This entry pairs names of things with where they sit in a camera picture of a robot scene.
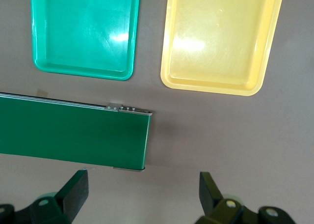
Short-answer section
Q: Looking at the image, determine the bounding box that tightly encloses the green plastic tray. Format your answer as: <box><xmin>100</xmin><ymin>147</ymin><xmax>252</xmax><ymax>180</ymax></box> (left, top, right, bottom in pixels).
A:
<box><xmin>29</xmin><ymin>0</ymin><xmax>141</xmax><ymax>82</ymax></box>

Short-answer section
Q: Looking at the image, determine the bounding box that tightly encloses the green conveyor belt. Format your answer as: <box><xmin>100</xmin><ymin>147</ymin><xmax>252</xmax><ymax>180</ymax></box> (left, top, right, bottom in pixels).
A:
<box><xmin>0</xmin><ymin>92</ymin><xmax>153</xmax><ymax>172</ymax></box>

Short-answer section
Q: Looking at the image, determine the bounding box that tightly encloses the yellow plastic tray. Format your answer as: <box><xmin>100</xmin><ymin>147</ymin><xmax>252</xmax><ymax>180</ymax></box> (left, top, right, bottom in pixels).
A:
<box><xmin>160</xmin><ymin>0</ymin><xmax>286</xmax><ymax>96</ymax></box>

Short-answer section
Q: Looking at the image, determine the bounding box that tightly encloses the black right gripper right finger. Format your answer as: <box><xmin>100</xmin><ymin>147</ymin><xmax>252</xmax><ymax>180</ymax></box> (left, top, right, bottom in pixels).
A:
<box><xmin>195</xmin><ymin>171</ymin><xmax>295</xmax><ymax>224</ymax></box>

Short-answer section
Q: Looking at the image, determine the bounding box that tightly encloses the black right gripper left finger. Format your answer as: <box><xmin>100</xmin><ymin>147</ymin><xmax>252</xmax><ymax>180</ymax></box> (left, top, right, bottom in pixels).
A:
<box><xmin>0</xmin><ymin>170</ymin><xmax>89</xmax><ymax>224</ymax></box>

